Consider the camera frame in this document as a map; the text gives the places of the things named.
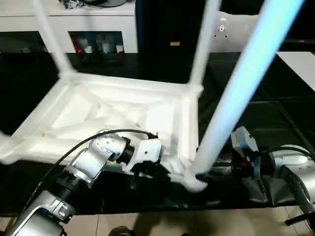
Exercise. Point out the white plastic table top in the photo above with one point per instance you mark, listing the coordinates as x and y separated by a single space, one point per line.
123 88

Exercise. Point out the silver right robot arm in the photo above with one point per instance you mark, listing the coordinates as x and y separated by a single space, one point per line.
295 159

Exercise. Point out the black metal bench leg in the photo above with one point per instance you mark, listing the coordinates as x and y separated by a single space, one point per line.
300 218

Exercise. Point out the white flat board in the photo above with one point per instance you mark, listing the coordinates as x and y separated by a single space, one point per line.
297 68

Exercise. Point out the small white cup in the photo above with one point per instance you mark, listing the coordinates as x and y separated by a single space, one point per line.
119 48
88 49

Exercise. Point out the grey cushion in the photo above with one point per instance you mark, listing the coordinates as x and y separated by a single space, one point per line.
233 39

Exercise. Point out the red box in cabinet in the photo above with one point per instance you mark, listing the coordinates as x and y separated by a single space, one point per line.
76 45

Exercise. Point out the black work mat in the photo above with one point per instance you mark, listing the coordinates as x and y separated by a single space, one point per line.
24 86

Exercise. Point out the tall black cabinet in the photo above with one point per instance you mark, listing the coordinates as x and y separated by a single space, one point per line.
167 24

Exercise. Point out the white cabinet with glass doors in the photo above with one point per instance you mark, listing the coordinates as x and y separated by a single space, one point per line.
98 22

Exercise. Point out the round grey appliance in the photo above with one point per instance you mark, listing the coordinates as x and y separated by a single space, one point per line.
108 2

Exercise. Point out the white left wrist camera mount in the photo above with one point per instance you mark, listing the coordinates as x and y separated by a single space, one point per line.
147 152

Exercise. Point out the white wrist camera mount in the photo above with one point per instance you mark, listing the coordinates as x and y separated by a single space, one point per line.
147 152
242 140

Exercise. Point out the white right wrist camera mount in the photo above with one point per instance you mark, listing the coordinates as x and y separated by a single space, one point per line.
242 140

